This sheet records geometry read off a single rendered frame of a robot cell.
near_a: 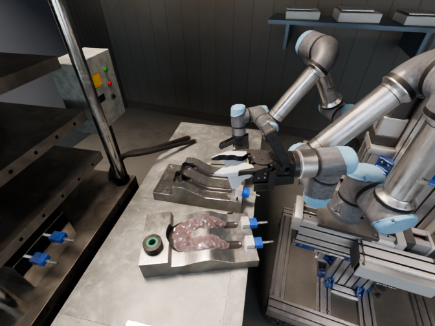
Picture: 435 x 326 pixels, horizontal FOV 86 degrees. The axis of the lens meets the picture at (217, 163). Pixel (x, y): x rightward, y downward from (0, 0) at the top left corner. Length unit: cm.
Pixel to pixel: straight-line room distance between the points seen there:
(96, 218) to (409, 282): 142
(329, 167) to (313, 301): 129
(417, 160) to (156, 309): 100
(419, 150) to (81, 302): 126
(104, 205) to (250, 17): 251
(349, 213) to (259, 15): 250
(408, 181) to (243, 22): 265
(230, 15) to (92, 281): 287
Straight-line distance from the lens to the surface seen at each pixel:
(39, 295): 133
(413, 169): 82
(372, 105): 78
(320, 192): 70
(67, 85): 149
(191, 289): 111
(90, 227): 143
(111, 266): 124
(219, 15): 324
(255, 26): 314
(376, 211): 92
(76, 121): 131
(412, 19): 259
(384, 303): 201
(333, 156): 64
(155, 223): 116
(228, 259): 109
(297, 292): 181
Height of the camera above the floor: 182
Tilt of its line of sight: 39 degrees down
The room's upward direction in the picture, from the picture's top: straight up
